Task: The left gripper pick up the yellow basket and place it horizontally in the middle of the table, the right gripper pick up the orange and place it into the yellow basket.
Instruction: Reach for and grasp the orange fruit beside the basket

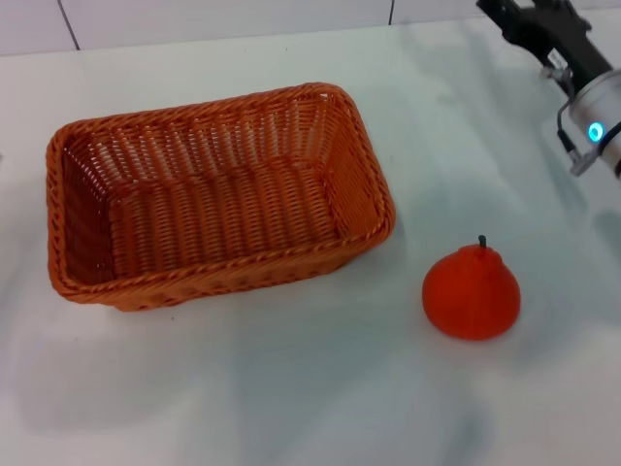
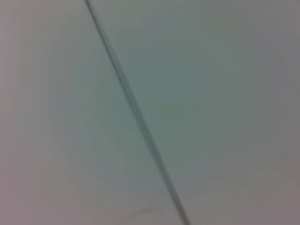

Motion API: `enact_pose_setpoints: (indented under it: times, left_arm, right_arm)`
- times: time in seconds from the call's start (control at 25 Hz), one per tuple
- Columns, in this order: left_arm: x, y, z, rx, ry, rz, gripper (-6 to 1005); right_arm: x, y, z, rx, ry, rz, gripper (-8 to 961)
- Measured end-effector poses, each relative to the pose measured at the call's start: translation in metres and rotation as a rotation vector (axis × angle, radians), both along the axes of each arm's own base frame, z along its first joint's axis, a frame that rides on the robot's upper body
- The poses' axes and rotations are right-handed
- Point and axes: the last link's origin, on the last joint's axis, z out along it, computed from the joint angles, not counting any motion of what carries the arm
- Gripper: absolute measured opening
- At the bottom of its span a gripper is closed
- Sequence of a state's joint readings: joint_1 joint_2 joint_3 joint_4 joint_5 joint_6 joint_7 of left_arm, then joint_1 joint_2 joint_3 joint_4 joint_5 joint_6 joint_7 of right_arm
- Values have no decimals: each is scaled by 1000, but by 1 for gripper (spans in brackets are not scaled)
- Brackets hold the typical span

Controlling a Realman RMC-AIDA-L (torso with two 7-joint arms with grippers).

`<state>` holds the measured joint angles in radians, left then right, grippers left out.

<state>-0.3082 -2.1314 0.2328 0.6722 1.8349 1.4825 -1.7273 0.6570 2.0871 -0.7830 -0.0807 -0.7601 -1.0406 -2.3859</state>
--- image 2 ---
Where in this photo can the dark tile seam line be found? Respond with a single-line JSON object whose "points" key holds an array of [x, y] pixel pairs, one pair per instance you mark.
{"points": [[131, 98]]}

